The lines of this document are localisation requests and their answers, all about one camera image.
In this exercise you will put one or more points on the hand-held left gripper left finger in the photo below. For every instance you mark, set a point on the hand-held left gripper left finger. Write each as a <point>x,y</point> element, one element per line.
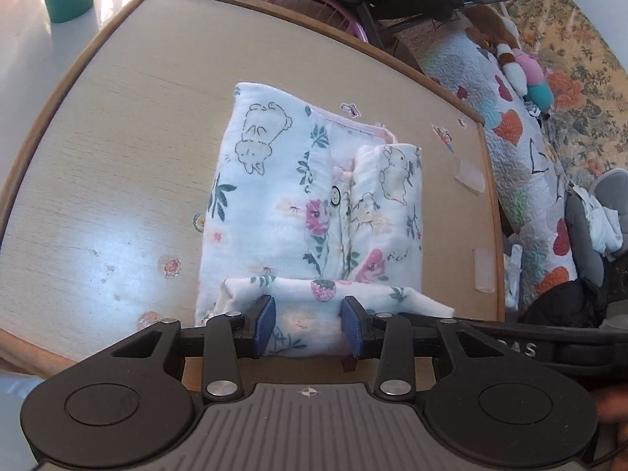
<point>265,326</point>

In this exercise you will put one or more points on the brown white plush toy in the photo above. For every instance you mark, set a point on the brown white plush toy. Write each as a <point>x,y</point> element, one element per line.
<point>485,24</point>

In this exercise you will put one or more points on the tissue packet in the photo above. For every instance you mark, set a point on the tissue packet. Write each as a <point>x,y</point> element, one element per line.
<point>512,279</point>

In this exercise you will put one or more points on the white crumpled cloth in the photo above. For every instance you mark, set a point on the white crumpled cloth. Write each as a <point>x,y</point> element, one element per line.
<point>603,225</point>

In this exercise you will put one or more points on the large cartoon sticker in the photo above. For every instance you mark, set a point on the large cartoon sticker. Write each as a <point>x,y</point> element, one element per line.
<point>443,138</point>

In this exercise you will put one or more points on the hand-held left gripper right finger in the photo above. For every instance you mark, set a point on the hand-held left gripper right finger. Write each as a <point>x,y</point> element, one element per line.
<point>351,326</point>

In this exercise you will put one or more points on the clear tape piece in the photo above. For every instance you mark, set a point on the clear tape piece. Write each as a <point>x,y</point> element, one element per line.
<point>469,177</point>
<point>484,270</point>

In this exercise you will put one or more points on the floral baby garment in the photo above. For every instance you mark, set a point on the floral baby garment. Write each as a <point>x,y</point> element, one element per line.
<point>265,181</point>

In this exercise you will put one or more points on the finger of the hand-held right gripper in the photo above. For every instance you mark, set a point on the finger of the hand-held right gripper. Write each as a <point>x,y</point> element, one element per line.
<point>422,318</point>

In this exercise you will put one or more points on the black garment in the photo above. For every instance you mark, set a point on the black garment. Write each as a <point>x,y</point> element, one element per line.
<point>559,304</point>

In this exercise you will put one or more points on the heart print quilt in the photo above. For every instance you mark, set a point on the heart print quilt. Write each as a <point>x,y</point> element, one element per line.
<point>520,157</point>

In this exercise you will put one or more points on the pink pig plush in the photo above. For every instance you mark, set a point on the pink pig plush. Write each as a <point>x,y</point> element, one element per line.
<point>530,66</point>

